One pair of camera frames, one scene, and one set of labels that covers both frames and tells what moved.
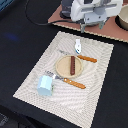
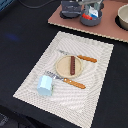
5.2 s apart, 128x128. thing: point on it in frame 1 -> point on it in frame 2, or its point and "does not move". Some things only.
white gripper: x=95 y=13 -> x=88 y=3
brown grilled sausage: x=72 y=65 does not move
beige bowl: x=122 y=18 does not move
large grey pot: x=66 y=9 does not move
